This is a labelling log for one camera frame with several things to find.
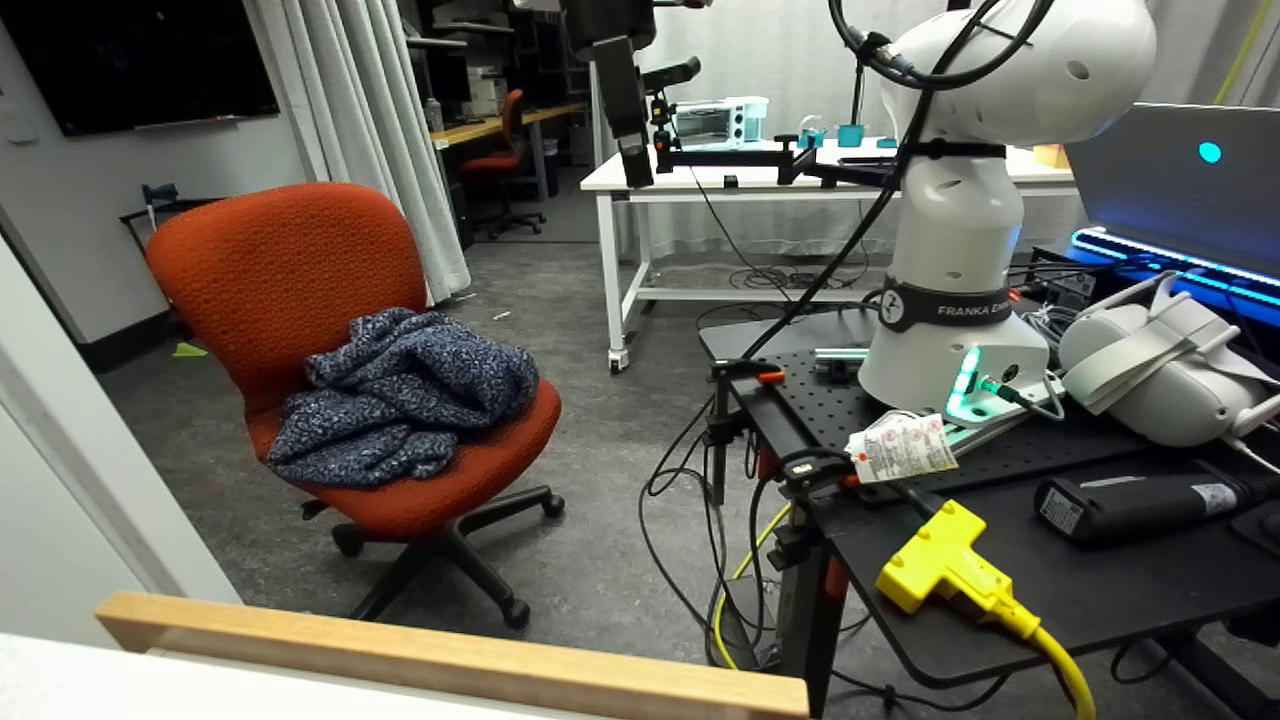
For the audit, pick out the black handheld device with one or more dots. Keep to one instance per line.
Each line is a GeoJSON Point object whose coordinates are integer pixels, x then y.
{"type": "Point", "coordinates": [1133, 506]}

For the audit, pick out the small orange background chair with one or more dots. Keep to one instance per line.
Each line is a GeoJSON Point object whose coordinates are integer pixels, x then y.
{"type": "Point", "coordinates": [506, 160]}

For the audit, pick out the open laptop blue glow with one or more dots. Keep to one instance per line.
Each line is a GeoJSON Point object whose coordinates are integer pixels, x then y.
{"type": "Point", "coordinates": [1182, 186]}

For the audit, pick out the white VR headset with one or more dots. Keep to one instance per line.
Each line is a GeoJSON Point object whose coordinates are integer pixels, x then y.
{"type": "Point", "coordinates": [1161, 360]}

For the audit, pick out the white lab table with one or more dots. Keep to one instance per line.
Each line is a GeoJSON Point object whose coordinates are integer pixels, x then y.
{"type": "Point", "coordinates": [624, 227]}

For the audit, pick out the black cart table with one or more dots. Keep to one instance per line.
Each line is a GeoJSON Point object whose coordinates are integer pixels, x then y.
{"type": "Point", "coordinates": [1144, 573]}

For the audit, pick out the white power strip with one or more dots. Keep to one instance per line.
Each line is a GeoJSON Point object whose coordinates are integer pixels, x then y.
{"type": "Point", "coordinates": [907, 446]}

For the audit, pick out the wooden background desk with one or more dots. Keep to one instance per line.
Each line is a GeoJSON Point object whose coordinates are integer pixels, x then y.
{"type": "Point", "coordinates": [485, 126]}

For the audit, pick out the blue knitted blanket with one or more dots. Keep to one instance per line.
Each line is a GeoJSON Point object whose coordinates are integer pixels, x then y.
{"type": "Point", "coordinates": [403, 385]}

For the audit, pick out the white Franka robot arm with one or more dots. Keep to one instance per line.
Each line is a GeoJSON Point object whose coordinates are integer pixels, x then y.
{"type": "Point", "coordinates": [961, 227]}

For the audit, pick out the teal bench instrument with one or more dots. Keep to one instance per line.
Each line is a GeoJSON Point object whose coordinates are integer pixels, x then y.
{"type": "Point", "coordinates": [723, 122]}

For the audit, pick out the black camera arm stand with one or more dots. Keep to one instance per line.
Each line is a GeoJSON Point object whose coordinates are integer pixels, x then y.
{"type": "Point", "coordinates": [624, 101]}

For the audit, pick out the black wall screen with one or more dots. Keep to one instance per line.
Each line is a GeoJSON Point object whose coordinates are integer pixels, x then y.
{"type": "Point", "coordinates": [133, 63]}

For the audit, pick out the black perforated breadboard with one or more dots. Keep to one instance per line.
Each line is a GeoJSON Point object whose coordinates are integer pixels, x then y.
{"type": "Point", "coordinates": [812, 397]}

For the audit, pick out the white folding partition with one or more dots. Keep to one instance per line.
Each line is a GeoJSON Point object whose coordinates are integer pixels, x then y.
{"type": "Point", "coordinates": [386, 146]}

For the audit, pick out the orange office chair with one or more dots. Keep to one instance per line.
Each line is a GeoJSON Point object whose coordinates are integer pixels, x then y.
{"type": "Point", "coordinates": [280, 275]}

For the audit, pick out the yellow power plug block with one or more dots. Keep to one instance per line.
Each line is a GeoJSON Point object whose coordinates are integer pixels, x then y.
{"type": "Point", "coordinates": [943, 552]}

